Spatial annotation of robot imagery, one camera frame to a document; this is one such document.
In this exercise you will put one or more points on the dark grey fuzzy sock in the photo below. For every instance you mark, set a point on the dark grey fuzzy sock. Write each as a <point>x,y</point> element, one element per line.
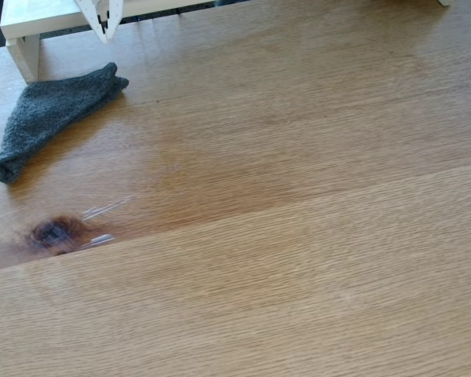
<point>51,110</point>

